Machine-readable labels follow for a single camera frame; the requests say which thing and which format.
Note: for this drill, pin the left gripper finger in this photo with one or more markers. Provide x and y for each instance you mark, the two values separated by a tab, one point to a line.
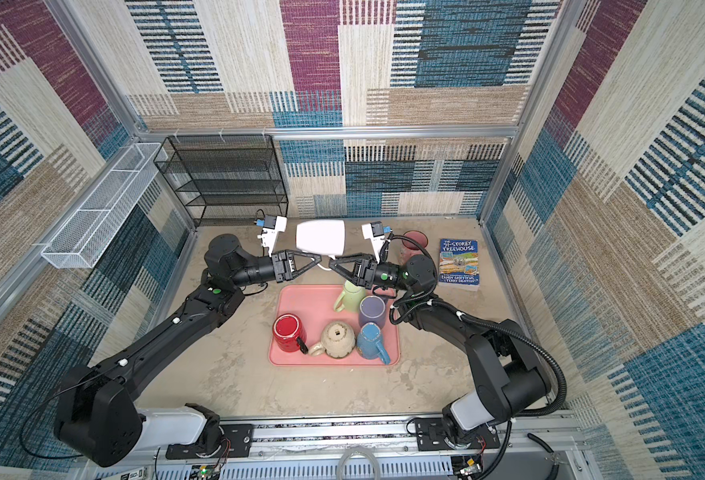
304	255
299	267

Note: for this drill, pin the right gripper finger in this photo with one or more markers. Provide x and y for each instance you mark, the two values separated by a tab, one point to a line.
352	275
341	261

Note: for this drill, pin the cream ceramic teapot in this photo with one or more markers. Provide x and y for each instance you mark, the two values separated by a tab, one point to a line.
338	340

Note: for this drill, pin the white wire mesh basket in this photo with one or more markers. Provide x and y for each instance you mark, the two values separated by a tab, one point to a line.
83	239

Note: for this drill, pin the red mug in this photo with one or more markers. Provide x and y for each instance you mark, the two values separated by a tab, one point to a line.
289	334

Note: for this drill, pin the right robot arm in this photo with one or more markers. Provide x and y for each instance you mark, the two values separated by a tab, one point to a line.
513	376

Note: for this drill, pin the white mug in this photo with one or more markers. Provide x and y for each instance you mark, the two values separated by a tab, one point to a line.
322	237

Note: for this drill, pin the blue mug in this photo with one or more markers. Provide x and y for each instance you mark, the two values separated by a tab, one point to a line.
370	344

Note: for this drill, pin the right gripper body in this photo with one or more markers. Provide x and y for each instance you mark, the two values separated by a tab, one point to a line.
370	274

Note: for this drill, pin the black wire mesh shelf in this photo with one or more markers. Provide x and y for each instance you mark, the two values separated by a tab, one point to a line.
224	179

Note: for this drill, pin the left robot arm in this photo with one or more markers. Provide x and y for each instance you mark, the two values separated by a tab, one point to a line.
96	415

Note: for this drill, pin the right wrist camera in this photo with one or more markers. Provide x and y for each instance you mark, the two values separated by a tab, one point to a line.
378	234

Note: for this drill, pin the blue treehouse book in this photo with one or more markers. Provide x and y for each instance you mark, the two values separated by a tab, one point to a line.
459	263

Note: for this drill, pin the pink ghost pattern mug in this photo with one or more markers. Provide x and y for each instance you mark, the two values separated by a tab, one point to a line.
419	241

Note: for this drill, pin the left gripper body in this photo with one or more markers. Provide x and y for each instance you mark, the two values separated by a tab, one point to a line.
279	271

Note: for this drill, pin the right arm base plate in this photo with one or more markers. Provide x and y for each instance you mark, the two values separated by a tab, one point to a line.
431	435

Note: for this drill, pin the purple mug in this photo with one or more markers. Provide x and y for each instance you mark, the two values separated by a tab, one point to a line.
373	309

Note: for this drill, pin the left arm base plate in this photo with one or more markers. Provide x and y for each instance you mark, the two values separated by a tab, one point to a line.
235	438

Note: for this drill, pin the light green mug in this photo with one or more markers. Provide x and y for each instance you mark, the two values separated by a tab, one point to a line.
350	298

